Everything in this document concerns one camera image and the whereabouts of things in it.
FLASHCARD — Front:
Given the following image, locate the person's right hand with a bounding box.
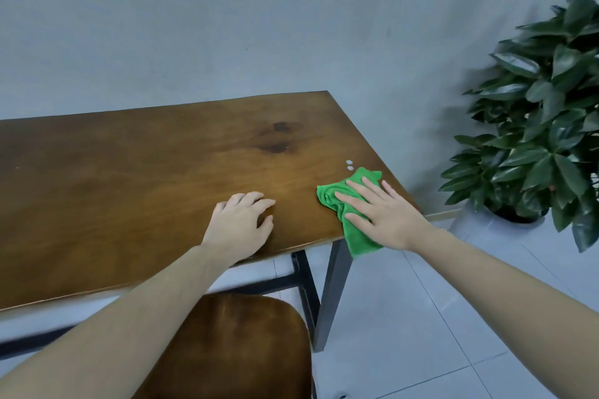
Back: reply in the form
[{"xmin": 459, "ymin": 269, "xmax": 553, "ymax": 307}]
[{"xmin": 334, "ymin": 177, "xmax": 437, "ymax": 252}]

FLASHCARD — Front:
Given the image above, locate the green leafy plant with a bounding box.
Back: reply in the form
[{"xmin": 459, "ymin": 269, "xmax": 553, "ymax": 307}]
[{"xmin": 439, "ymin": 0, "xmax": 599, "ymax": 253}]

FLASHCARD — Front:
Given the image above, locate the person's left hand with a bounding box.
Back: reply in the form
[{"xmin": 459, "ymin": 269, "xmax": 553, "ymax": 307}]
[{"xmin": 201, "ymin": 191, "xmax": 277, "ymax": 267}]

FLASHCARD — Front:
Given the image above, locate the person's right forearm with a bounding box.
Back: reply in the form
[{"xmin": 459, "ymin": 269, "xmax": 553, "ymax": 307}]
[{"xmin": 405, "ymin": 226, "xmax": 599, "ymax": 399}]

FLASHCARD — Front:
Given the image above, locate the white plant pot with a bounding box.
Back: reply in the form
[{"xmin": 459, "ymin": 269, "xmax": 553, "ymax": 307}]
[{"xmin": 448, "ymin": 200, "xmax": 546, "ymax": 245}]

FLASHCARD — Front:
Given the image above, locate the person's left forearm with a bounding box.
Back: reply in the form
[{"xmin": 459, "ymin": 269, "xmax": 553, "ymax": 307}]
[{"xmin": 0, "ymin": 244, "xmax": 235, "ymax": 399}]

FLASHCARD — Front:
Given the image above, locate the brown wooden chair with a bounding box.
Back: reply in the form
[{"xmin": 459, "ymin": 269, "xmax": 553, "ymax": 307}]
[{"xmin": 133, "ymin": 293, "xmax": 314, "ymax": 399}]

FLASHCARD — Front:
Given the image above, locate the green microfibre cloth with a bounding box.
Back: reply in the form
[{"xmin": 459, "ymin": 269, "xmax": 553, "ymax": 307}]
[{"xmin": 317, "ymin": 168, "xmax": 385, "ymax": 258}]

